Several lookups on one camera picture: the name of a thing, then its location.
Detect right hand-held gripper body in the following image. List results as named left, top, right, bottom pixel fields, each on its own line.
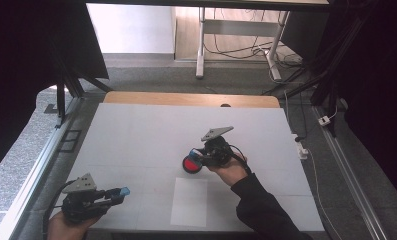
left=200, top=125, right=236, bottom=168

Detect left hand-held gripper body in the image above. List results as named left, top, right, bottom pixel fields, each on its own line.
left=61, top=172, right=104, bottom=224

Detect round red ink pad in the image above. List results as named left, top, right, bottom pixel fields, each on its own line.
left=181, top=155, right=204, bottom=175

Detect person's right hand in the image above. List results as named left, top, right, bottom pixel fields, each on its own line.
left=206, top=152, right=250, bottom=187

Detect person's left hand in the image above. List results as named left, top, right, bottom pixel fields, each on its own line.
left=46, top=209, right=103, bottom=240

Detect white paper sheet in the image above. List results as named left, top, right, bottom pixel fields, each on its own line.
left=170, top=177, right=209, bottom=228

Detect wooden table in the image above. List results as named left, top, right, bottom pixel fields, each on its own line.
left=103, top=91, right=281, bottom=109

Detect white table cover board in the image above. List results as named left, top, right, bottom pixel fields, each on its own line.
left=52, top=102, right=326, bottom=233

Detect white power strip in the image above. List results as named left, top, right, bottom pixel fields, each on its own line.
left=291, top=133, right=310, bottom=161

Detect small white adapter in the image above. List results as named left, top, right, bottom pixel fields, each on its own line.
left=317, top=114, right=332, bottom=127

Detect black curtain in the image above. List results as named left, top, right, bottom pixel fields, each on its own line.
left=0, top=0, right=111, bottom=179
left=280, top=0, right=397, bottom=209

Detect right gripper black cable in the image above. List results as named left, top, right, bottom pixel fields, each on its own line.
left=228, top=144, right=253, bottom=176

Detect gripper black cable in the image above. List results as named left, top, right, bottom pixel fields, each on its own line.
left=228, top=144, right=253, bottom=176
left=41, top=179, right=78, bottom=240

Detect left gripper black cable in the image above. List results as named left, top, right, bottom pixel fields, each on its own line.
left=41, top=179, right=78, bottom=240

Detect aluminium rail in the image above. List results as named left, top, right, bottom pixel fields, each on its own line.
left=311, top=105, right=388, bottom=240
left=0, top=95, right=84, bottom=240

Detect black floor cables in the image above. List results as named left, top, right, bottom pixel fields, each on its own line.
left=203, top=7, right=304, bottom=69

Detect white cable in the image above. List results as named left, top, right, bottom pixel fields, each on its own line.
left=306, top=149, right=335, bottom=240

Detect black frame strut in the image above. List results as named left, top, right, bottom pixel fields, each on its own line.
left=44, top=56, right=113, bottom=130

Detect white metal desk frame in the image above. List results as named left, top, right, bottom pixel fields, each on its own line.
left=195, top=7, right=291, bottom=82

